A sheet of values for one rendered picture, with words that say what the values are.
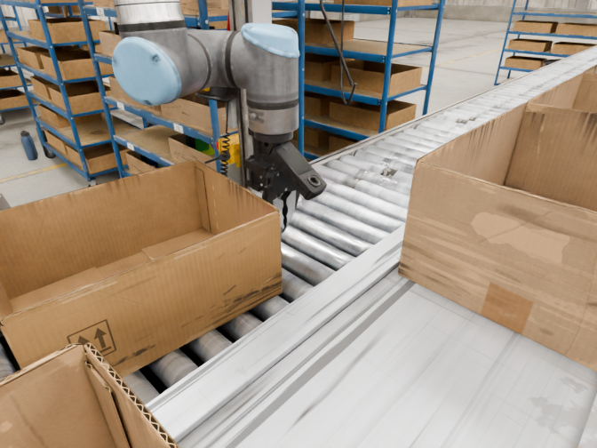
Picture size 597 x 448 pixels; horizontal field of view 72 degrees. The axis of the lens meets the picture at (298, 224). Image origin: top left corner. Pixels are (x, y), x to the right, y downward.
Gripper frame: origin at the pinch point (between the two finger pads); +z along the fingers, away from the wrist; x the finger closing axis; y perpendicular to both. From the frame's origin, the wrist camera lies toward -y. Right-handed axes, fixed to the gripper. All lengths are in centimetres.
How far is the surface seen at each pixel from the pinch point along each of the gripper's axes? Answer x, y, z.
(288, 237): -5.8, 4.5, 6.8
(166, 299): 29.8, -6.9, -4.3
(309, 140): -137, 117, 43
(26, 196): -2, 251, 81
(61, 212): 32.3, 22.5, -7.9
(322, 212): -19.2, 5.8, 6.3
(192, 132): -34, 86, 7
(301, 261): -0.3, -4.8, 6.0
